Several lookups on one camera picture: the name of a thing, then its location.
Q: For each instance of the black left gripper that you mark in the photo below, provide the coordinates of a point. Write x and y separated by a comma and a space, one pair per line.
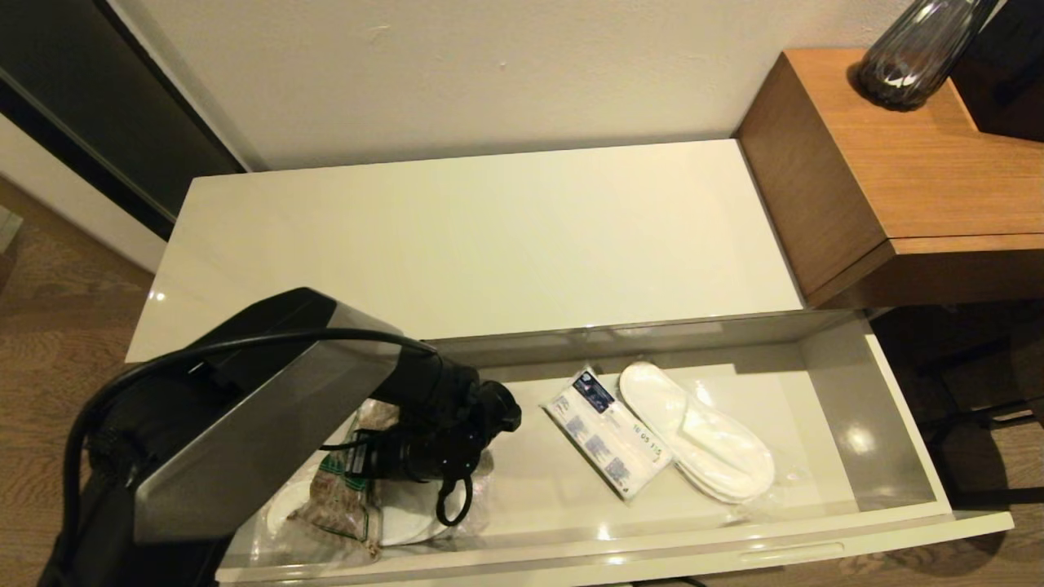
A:
424, 456

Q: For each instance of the green brown snack bag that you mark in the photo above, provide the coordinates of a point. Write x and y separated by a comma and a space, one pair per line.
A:
334, 499

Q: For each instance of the beige glossy drawer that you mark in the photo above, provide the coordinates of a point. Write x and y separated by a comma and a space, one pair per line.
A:
530, 489

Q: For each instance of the white tissue pack blue label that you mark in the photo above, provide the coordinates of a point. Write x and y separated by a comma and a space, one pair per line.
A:
608, 436

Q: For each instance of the bagged white slippers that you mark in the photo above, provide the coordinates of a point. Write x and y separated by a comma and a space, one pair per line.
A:
710, 444
408, 522

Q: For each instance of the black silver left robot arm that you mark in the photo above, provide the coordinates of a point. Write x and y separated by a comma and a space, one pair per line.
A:
245, 424

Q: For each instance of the beige glossy cabinet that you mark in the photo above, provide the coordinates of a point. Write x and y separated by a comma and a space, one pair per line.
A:
489, 244

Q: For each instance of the dark sliding door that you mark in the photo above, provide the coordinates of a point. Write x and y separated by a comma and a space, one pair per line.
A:
81, 65

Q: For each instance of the brown wooden desk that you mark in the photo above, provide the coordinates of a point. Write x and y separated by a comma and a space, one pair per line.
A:
913, 179

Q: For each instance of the dark ribbed glass vase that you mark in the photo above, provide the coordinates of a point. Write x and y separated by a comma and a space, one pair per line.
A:
913, 57

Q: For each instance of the black box on desk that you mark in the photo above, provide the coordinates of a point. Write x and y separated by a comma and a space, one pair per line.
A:
1007, 81

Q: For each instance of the black metal stool frame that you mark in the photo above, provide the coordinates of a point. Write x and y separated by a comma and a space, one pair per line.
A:
979, 408

